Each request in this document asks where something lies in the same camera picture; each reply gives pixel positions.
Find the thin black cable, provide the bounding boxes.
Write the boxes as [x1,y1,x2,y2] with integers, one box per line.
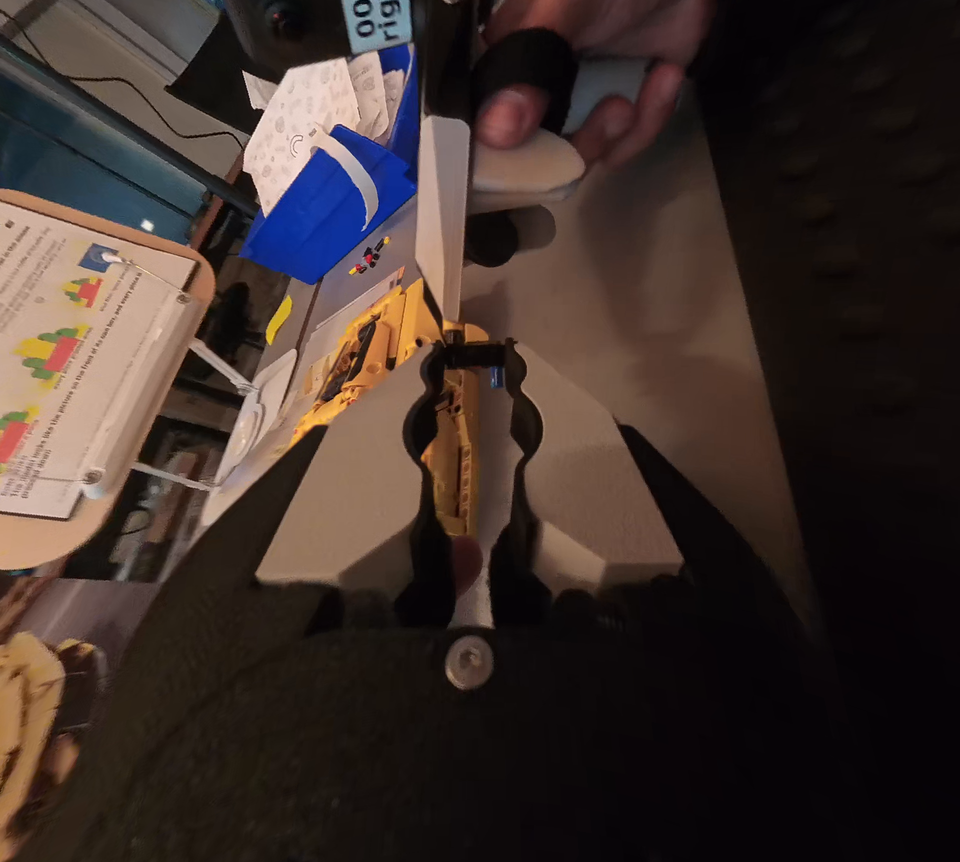
[0,7,252,139]

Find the pile of small coloured pins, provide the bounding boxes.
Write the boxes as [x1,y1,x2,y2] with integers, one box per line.
[347,234,393,277]

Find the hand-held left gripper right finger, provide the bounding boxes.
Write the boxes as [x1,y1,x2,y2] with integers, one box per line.
[510,341,687,592]

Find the white curved paper strip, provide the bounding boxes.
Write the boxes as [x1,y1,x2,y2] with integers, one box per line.
[313,127,381,232]

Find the yellow toy brick car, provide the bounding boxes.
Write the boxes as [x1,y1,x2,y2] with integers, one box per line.
[291,277,481,537]

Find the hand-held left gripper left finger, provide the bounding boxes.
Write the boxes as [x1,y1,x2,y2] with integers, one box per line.
[256,345,444,601]

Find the toy car set box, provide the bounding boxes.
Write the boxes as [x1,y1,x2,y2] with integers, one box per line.
[0,577,162,862]

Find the blue plastic bin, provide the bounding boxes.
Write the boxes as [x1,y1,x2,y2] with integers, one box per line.
[240,41,421,286]

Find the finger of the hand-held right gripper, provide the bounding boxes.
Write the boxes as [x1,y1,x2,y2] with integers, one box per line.
[414,115,474,325]

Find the white stand base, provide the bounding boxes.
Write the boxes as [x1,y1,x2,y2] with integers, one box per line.
[196,348,301,526]

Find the wooden sheet holder board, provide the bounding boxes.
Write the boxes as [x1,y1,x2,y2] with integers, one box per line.
[0,187,219,571]

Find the black brick assembly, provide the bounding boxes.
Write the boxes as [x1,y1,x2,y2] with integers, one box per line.
[438,337,519,389]

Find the white printed paper bag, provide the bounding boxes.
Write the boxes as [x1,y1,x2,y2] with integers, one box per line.
[242,48,410,218]

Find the grey desk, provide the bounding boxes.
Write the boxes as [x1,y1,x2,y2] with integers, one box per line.
[198,75,819,631]

